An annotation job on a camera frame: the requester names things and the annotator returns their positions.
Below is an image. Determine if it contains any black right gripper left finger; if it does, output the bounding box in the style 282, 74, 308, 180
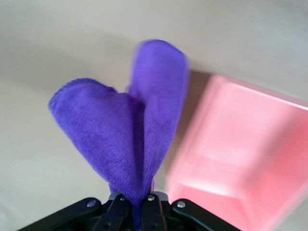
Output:
95, 192, 132, 231

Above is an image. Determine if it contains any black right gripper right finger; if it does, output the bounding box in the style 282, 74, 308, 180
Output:
140, 192, 168, 231

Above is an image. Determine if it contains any purple microfibre cloth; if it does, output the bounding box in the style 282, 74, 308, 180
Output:
48, 39, 190, 231

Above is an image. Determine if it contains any pink plastic bin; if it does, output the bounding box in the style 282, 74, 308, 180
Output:
165, 74, 308, 231

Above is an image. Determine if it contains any brown table cover sheet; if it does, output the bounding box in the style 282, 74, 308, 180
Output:
0, 0, 308, 231

